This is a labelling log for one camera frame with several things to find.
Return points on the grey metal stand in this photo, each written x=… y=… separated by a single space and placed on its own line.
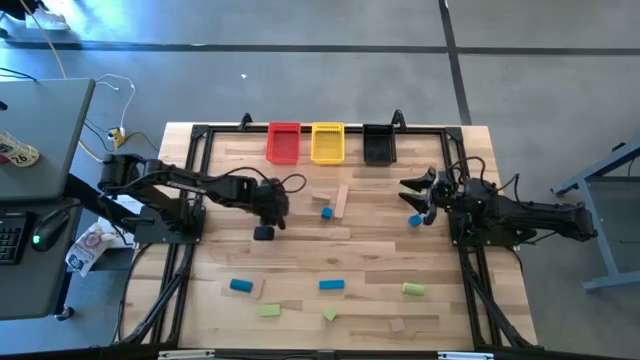
x=597 y=220

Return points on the blue cylinder block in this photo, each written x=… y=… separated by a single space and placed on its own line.
x=241 y=285

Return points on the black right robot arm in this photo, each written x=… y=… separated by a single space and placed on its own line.
x=540 y=215

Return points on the blue cube block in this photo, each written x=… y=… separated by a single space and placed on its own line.
x=327 y=213
x=415 y=220

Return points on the white printed plastic bag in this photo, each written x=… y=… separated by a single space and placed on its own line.
x=87 y=250

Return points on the black plastic basket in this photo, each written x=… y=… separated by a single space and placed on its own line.
x=379 y=147

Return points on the green cylinder block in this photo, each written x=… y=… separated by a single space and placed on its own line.
x=414 y=289

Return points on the silver metal bracket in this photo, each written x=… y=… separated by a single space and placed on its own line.
x=465 y=356
x=185 y=355

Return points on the yellow power adapter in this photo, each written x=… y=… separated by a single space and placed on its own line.
x=118 y=136

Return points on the long wooden plank block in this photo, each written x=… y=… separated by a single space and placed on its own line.
x=341 y=201

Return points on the black desk caster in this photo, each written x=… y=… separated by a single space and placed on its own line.
x=65 y=314

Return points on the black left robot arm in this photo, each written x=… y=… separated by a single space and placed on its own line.
x=165 y=175

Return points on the red plastic basket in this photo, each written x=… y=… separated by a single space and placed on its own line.
x=283 y=150

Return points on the grey desk panel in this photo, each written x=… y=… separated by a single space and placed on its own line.
x=45 y=140

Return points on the person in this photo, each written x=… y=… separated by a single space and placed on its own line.
x=47 y=21

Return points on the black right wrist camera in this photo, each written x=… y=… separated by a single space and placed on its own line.
x=447 y=190

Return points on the long blue block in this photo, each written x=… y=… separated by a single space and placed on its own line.
x=332 y=284

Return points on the white printed box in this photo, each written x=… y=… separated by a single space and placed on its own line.
x=125 y=204

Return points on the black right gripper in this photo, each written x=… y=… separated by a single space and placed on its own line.
x=429 y=216

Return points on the black desk support beam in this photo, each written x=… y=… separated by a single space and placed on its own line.
x=85 y=192

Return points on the black aluminium frame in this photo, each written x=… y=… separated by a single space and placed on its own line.
x=230 y=129

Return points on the small wooden block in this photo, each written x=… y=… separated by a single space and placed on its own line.
x=321 y=198

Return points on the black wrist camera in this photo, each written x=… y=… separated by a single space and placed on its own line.
x=447 y=190
x=264 y=233

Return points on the black keyboard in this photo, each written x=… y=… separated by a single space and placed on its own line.
x=12 y=240

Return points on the wooden cube block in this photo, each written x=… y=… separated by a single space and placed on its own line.
x=397 y=325

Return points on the black computer mouse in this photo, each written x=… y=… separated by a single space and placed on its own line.
x=50 y=230

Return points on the small green block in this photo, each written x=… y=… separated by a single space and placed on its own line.
x=329 y=314

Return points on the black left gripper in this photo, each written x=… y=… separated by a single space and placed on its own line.
x=272 y=202

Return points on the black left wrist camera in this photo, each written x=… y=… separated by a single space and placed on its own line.
x=264 y=233

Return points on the yellow plastic basket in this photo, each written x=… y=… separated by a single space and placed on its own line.
x=327 y=147

